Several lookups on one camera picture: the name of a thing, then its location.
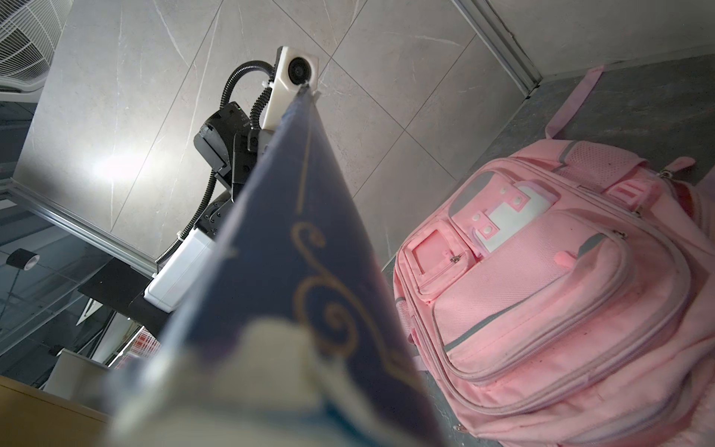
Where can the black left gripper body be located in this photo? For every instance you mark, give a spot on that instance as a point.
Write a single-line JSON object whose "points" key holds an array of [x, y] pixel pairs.
{"points": [[230, 146]]}

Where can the blue Little Prince book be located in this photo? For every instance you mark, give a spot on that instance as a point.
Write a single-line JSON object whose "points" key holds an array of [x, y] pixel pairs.
{"points": [[289, 337]]}

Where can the pink student backpack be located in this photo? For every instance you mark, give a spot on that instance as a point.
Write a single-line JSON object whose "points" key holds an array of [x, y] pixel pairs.
{"points": [[564, 296]]}

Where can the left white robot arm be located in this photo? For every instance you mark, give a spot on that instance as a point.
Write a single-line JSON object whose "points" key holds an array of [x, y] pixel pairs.
{"points": [[179, 267]]}

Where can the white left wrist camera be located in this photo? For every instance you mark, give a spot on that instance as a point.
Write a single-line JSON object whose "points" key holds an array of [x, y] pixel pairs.
{"points": [[294, 69]]}

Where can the white wire mesh basket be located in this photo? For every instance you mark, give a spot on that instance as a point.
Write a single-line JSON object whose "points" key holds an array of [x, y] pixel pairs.
{"points": [[30, 33]]}

